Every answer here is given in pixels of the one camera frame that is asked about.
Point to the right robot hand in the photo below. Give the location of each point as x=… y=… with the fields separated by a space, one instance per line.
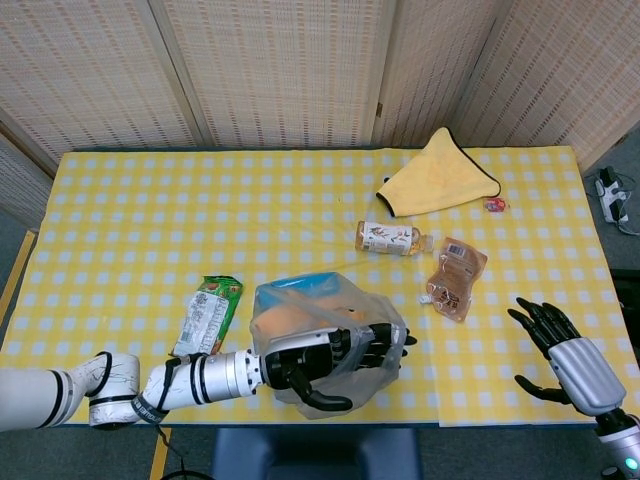
x=587 y=375

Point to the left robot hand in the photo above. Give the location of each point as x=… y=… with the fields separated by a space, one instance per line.
x=300 y=355

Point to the translucent plastic bag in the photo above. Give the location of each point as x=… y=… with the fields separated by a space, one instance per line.
x=365 y=310

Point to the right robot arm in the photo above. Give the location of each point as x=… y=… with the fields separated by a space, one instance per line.
x=620 y=440

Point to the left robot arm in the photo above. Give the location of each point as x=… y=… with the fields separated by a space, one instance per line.
x=220 y=377

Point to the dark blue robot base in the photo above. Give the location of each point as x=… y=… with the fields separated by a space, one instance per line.
x=315 y=455

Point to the orange plush toy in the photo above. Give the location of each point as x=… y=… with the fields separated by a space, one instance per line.
x=285 y=317

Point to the blue snack package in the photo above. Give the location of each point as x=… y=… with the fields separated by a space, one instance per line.
x=300 y=285

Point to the green snack packet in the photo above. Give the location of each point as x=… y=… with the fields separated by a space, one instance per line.
x=210 y=315

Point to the tea bottle with white label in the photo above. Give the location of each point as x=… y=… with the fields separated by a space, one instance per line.
x=387 y=237

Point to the brown spout pouch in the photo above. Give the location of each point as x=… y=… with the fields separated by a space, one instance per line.
x=452 y=280

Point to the white power strip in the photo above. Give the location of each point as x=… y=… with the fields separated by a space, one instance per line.
x=611 y=197

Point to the small red candy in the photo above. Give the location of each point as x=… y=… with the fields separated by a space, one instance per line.
x=495 y=204

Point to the yellow checkered tablecloth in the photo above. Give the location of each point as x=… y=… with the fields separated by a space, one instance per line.
x=150 y=200

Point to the yellow cloth with black trim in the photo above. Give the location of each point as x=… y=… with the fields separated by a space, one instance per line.
x=435 y=180

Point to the woven folding screen panel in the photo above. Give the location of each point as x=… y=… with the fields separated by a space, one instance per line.
x=425 y=65
x=90 y=75
x=20 y=180
x=565 y=75
x=280 y=70

